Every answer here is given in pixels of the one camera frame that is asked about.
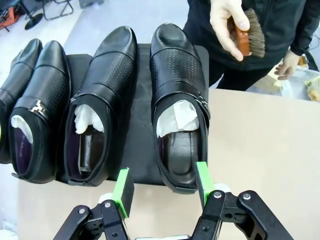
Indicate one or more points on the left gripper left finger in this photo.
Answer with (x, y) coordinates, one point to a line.
(123, 190)

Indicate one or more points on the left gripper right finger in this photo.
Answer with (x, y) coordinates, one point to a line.
(203, 180)

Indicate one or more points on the black shoe with side buckle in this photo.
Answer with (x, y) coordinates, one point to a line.
(175, 62)
(110, 70)

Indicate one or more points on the black shoe with silver buckle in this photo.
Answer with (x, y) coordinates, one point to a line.
(15, 75)
(47, 82)

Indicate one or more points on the wooden shoe brush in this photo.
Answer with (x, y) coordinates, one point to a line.
(255, 37)

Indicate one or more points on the person's left forearm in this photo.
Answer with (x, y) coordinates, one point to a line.
(305, 32)

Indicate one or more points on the black metal shoe stand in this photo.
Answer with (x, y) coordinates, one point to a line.
(142, 112)

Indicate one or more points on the person's left hand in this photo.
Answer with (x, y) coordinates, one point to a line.
(290, 63)

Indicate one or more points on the person's right hand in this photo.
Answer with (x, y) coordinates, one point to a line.
(222, 25)

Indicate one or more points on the white paper shoe stuffing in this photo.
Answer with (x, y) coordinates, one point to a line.
(180, 115)
(21, 123)
(86, 116)

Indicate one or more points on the beige cardboard piece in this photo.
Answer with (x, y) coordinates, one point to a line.
(275, 82)

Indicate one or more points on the clear plastic bag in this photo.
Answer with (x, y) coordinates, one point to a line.
(300, 77)

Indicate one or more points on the person in black jacket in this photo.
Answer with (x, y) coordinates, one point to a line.
(275, 30)

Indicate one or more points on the red orange equipment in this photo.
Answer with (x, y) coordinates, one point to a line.
(8, 17)

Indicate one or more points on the black round pedestal base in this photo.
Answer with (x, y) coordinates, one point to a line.
(35, 22)

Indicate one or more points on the black metal frame chair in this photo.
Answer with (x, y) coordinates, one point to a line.
(56, 10)

